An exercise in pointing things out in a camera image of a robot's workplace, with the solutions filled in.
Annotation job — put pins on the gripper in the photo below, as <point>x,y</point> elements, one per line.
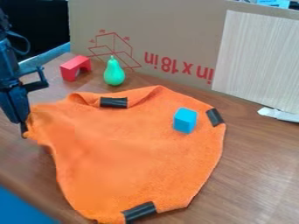
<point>8,70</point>

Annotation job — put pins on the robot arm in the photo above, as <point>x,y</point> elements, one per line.
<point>4,26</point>

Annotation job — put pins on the orange cloth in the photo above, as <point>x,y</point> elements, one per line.
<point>128,151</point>

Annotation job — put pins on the red arch block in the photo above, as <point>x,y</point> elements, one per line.
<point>74,67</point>

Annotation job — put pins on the green toy pear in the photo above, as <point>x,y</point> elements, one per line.
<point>114,74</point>

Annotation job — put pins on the cardboard box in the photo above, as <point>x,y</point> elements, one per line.
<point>155,35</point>

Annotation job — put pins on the blue block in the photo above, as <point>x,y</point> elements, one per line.
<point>184,120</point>

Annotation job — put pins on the white board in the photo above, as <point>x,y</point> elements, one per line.
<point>259,61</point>

